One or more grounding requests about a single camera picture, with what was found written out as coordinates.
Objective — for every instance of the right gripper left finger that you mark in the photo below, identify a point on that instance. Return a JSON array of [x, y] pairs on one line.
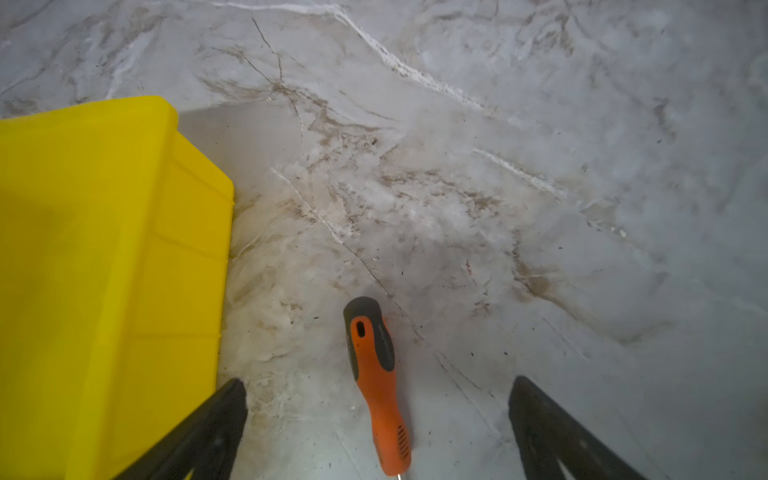
[[203, 446]]

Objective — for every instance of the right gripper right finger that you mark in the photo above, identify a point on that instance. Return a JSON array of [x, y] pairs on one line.
[[552, 442]]

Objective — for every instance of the orange black handled screwdriver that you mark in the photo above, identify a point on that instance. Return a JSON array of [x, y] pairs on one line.
[[373, 363]]

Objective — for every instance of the yellow plastic bin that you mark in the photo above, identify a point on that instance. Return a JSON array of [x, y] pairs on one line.
[[115, 237]]

